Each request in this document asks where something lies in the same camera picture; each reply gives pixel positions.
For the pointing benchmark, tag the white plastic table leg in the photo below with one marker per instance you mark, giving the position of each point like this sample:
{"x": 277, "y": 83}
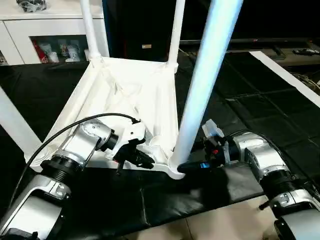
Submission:
{"x": 17, "y": 125}
{"x": 176, "y": 32}
{"x": 207, "y": 75}
{"x": 90, "y": 30}

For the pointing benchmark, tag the black remote control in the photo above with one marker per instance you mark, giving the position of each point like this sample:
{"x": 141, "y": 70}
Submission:
{"x": 306, "y": 51}

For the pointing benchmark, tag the small brown label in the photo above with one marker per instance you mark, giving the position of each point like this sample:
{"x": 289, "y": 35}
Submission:
{"x": 146, "y": 46}

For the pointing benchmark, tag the grey object on cabinet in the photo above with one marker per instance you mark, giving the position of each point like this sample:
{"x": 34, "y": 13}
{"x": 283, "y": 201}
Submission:
{"x": 31, "y": 5}

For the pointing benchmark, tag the black mat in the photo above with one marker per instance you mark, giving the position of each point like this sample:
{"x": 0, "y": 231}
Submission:
{"x": 250, "y": 100}

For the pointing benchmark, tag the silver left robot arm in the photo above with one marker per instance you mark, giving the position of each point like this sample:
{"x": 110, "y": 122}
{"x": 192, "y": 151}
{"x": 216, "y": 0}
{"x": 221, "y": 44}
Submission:
{"x": 65, "y": 155}

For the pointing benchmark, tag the white flat strip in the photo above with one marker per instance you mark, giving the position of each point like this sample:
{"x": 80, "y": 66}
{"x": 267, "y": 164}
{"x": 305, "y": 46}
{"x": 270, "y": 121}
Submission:
{"x": 285, "y": 75}

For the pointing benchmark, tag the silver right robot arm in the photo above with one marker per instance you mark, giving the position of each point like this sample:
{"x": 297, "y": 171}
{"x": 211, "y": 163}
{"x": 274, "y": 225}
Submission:
{"x": 270, "y": 165}

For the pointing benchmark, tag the black flat monitor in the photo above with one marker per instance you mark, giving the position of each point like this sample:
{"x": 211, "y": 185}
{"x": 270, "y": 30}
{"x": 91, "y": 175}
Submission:
{"x": 265, "y": 42}

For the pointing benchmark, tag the black cabinet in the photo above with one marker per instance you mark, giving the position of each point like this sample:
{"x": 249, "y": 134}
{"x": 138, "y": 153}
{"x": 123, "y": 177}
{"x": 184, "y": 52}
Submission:
{"x": 145, "y": 27}

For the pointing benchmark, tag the white glass-door cabinet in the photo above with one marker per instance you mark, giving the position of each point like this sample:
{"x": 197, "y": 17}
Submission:
{"x": 50, "y": 32}

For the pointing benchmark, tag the black stand leg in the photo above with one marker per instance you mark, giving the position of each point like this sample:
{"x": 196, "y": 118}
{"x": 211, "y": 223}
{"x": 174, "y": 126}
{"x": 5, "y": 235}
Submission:
{"x": 264, "y": 204}

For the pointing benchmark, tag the white plastic table top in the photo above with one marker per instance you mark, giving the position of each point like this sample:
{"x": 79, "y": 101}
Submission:
{"x": 130, "y": 95}

